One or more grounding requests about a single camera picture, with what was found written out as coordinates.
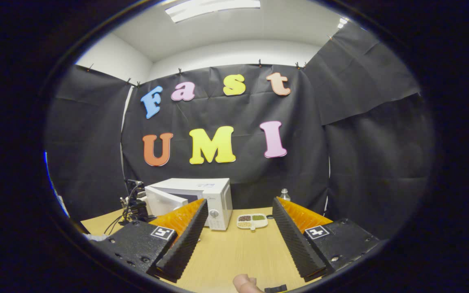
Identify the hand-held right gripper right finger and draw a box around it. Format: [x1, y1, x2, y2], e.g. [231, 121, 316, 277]
[272, 197, 381, 282]

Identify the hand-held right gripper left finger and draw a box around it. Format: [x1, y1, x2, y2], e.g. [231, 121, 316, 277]
[92, 198, 209, 282]

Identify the white microwave oven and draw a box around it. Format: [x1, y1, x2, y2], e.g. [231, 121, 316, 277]
[144, 178, 233, 231]

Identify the white divided grain tray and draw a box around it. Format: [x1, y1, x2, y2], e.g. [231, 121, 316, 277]
[237, 214, 268, 230]

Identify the black backdrop cloth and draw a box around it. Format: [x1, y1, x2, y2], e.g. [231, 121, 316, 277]
[43, 22, 434, 241]

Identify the large ceiling light panel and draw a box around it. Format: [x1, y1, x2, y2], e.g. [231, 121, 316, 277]
[165, 0, 261, 23]

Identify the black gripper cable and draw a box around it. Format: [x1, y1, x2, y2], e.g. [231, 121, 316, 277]
[104, 183, 143, 236]

